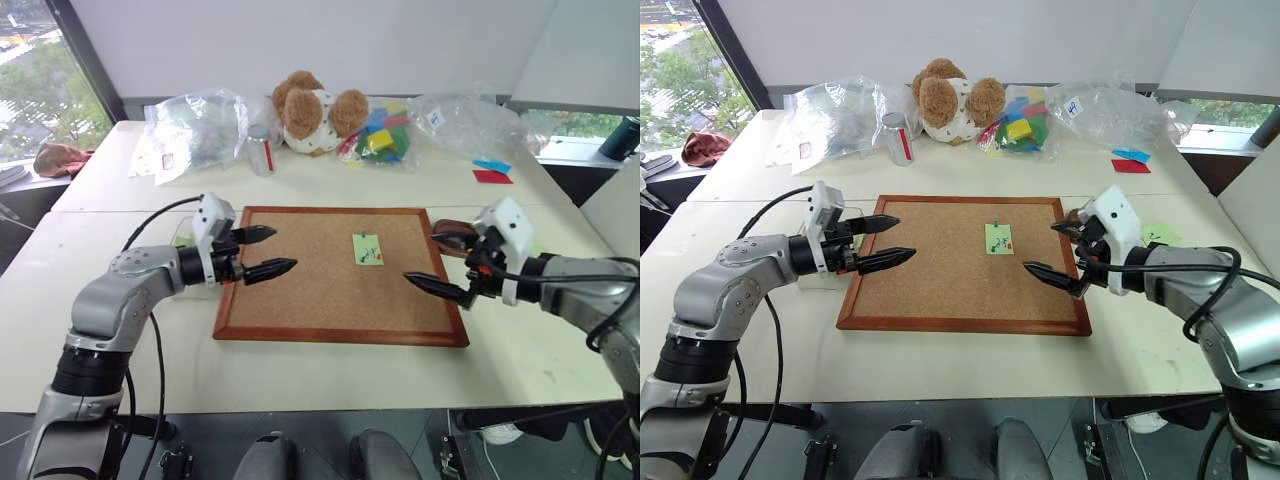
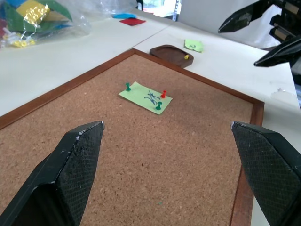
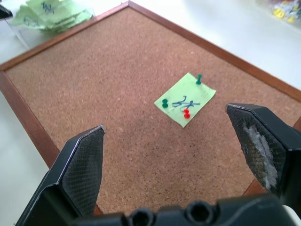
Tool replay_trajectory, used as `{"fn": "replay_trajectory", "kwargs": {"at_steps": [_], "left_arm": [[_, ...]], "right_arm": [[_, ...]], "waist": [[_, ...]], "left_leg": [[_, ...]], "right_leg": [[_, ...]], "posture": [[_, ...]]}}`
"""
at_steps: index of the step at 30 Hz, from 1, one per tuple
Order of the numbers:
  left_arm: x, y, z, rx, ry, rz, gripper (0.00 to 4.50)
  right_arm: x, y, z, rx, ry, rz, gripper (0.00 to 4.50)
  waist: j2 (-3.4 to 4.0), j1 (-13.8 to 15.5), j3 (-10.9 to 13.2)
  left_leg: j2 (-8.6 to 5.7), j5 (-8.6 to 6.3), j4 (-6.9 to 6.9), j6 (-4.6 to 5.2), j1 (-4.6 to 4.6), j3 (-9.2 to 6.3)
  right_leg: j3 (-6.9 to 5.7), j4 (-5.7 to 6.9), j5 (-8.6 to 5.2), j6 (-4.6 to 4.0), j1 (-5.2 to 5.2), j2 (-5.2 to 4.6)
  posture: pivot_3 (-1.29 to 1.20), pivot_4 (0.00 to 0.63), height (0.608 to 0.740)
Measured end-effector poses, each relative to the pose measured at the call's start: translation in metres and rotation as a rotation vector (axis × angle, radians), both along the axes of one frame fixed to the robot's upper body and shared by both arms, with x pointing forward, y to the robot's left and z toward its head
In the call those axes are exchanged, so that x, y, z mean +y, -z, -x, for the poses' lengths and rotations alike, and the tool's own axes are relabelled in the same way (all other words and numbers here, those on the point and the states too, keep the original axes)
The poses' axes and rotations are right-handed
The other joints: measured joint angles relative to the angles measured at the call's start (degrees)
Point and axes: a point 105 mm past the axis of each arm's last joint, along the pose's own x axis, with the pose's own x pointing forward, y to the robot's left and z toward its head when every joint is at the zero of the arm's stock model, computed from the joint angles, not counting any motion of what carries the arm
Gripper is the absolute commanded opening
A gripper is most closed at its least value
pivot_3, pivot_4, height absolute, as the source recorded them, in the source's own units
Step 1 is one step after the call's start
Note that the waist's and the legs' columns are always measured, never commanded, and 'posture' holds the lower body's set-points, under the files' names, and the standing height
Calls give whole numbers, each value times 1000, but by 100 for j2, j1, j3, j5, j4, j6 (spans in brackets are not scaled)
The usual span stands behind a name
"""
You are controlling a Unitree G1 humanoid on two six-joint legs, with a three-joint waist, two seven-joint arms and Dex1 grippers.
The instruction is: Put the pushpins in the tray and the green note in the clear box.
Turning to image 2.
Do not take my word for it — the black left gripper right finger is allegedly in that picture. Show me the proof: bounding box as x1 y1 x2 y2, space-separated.
231 121 301 226

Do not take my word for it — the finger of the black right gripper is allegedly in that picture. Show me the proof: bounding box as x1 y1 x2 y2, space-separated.
253 35 301 68
217 0 280 34

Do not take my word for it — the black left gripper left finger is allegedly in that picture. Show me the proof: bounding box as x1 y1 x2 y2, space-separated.
0 121 105 226

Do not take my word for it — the green note with printed mark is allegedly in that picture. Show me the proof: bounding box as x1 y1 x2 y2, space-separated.
184 39 204 53

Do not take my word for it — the green note with blue writing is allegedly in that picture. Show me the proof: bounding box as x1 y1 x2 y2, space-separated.
118 81 174 115

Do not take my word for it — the dark wooden tray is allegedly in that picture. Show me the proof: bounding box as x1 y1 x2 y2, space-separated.
149 44 195 69

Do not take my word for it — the red paper sheet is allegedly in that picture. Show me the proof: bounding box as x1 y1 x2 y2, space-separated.
119 18 147 26

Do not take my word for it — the blue paper sheet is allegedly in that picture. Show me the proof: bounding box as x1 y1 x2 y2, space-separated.
112 13 137 19

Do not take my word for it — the clear plastic bag with supplies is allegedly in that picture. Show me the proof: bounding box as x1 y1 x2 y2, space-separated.
0 0 139 49

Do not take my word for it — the cork board with wooden frame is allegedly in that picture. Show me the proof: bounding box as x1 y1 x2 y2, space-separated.
0 48 265 226

